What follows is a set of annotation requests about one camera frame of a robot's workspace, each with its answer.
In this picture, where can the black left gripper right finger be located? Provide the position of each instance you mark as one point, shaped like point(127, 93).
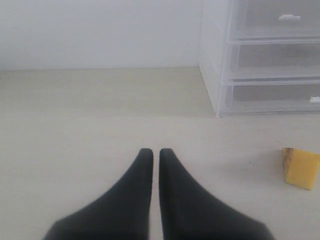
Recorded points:
point(190, 212)

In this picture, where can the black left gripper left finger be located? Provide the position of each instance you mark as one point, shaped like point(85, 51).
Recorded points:
point(121, 213)

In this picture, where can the yellow cheese wedge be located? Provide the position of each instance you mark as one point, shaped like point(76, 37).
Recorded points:
point(300, 167)

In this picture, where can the clear bottom wide drawer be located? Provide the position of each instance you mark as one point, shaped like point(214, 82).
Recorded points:
point(272, 98)

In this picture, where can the clear wide drawer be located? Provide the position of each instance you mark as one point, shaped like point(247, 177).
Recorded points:
point(272, 98)
point(276, 60)

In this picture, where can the white plastic drawer cabinet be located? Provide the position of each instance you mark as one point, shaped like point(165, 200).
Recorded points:
point(215, 44)

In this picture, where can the clear middle wide drawer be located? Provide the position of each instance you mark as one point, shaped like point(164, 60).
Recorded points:
point(276, 60)

